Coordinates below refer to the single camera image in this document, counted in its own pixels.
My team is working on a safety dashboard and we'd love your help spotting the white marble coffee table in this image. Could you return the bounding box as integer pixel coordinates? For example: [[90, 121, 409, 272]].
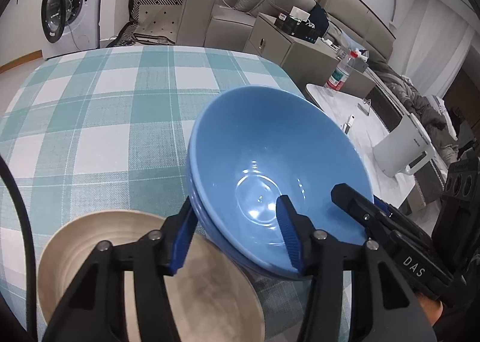
[[306, 84, 416, 208]]

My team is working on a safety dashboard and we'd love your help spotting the plastic water bottle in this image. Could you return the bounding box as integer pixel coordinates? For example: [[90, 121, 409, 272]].
[[325, 51, 358, 91]]

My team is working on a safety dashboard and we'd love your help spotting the teal checkered tablecloth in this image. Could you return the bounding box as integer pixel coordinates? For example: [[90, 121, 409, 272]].
[[0, 46, 353, 341]]

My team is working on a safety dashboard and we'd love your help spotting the right hand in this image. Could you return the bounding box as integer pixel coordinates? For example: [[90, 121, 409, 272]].
[[415, 293, 443, 326]]

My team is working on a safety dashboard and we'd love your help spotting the grey sofa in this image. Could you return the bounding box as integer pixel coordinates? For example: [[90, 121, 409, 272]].
[[176, 0, 395, 59]]

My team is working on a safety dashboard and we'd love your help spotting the white electric kettle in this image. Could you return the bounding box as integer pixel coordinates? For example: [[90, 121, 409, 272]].
[[373, 114, 435, 177]]

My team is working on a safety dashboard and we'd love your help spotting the black cable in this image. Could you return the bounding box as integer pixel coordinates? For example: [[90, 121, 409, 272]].
[[0, 153, 38, 342]]

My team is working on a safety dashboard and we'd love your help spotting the white washing machine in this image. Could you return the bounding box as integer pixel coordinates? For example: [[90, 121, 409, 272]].
[[40, 0, 101, 59]]

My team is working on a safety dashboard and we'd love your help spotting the black patterned folded mat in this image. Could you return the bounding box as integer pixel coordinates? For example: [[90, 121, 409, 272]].
[[106, 0, 184, 47]]

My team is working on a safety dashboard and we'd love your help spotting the black box on cabinet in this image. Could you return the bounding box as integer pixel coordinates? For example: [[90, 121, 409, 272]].
[[274, 13, 326, 43]]

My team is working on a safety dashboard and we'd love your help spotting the large blue bowl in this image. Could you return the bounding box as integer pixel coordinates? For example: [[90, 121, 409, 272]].
[[189, 86, 373, 250]]

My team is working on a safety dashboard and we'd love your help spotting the grey side cabinet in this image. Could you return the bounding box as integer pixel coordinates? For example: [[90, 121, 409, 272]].
[[243, 13, 376, 98]]

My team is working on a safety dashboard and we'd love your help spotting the grey blanket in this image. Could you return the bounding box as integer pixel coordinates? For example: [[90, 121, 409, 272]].
[[369, 60, 458, 153]]

